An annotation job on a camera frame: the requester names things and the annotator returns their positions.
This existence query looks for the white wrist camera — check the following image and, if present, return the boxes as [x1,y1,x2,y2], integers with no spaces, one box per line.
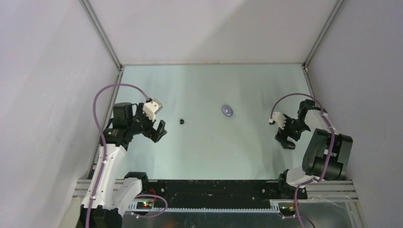
[143,99,163,122]
[269,112,287,130]

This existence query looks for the purple cable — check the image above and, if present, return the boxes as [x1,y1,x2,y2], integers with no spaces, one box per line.
[270,93,336,228]
[86,83,169,228]

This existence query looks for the right controller board with leds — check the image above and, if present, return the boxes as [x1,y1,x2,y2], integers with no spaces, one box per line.
[279,206,297,217]

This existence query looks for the left controller board with leds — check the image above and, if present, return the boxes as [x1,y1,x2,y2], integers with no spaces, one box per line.
[135,201,154,210]

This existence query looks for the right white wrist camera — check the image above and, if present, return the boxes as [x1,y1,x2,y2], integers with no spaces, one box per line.
[269,112,287,130]

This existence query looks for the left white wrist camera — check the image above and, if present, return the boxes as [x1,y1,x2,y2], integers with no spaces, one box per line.
[143,99,163,122]

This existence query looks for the purple earbud charging case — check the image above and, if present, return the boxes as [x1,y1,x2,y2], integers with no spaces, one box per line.
[221,105,234,117]

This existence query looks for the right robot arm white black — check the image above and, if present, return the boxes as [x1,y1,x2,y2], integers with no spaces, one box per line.
[269,99,353,199]

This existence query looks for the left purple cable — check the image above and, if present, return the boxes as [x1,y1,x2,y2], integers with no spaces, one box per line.
[86,83,169,228]

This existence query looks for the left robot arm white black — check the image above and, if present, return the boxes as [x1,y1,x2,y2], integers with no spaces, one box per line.
[79,98,167,228]

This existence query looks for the grey slotted cable duct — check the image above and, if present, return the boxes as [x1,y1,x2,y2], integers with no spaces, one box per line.
[126,201,280,213]

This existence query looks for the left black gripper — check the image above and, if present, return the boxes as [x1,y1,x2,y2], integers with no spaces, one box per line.
[127,103,166,142]

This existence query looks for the controller board with leds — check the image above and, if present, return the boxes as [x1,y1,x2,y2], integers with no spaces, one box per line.
[279,206,297,217]
[135,201,154,210]

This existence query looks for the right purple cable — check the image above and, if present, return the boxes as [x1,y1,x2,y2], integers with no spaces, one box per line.
[270,93,336,228]

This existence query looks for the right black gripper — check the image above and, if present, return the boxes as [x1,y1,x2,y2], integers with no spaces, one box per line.
[275,114,310,150]

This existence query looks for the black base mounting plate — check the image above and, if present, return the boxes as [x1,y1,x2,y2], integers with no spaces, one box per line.
[141,180,307,209]

